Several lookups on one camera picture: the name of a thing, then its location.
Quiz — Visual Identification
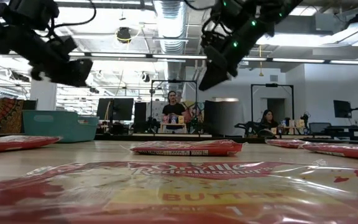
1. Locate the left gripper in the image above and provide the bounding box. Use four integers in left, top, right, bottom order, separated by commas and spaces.
1, 34, 94, 88

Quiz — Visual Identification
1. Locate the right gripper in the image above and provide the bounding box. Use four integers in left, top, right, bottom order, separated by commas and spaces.
198, 18, 275, 91

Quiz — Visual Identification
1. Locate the red popcorn bag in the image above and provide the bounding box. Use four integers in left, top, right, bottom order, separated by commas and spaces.
0, 161, 358, 224
129, 139, 245, 157
0, 134, 62, 154
301, 142, 358, 161
265, 138, 307, 149

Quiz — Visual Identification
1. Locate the black monitor on arm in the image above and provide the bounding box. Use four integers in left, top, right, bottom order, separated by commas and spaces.
333, 100, 353, 119

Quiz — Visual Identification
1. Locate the white pillar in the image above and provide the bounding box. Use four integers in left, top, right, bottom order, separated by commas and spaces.
29, 79, 58, 111

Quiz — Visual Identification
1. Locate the grey partition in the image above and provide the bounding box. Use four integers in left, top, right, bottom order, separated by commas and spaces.
203, 98, 247, 137

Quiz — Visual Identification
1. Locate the standing person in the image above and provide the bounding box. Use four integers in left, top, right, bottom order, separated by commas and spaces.
162, 90, 186, 134

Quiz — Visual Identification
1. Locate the teal plastic basket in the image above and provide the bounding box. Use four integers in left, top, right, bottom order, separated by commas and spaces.
22, 110, 100, 144

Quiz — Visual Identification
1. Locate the small wooden table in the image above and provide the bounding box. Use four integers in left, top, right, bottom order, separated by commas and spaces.
159, 123, 188, 134

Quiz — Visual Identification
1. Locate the colourful tapestry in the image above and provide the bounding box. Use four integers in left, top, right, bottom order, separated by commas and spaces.
0, 98, 24, 134

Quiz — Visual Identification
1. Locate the black monitor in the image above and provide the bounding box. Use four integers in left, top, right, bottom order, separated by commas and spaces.
96, 98, 135, 121

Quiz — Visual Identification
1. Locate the sitting person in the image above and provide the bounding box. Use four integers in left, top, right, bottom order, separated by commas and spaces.
257, 109, 280, 138

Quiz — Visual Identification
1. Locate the black ceiling device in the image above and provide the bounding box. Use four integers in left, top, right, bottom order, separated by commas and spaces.
116, 26, 132, 44

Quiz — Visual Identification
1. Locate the black speaker panel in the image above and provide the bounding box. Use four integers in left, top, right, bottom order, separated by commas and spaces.
134, 101, 147, 133

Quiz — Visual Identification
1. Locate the black desk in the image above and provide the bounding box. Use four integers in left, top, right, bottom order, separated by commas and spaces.
324, 125, 358, 141

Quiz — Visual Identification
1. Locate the colourful wall painting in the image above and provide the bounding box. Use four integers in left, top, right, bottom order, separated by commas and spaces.
181, 100, 204, 125

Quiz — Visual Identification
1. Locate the black frame stand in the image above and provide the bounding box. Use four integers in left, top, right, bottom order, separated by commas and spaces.
150, 80, 198, 134
250, 83, 295, 138

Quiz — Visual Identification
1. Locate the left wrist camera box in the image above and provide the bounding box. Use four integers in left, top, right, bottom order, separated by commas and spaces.
8, 0, 60, 31

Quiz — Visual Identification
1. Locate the silver ventilation duct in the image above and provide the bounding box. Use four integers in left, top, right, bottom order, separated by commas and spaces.
152, 0, 188, 82

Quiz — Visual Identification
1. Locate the black camera cable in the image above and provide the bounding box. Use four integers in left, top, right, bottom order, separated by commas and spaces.
50, 0, 98, 29

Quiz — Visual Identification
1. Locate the black table frame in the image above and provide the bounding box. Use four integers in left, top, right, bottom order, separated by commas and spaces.
0, 132, 358, 146

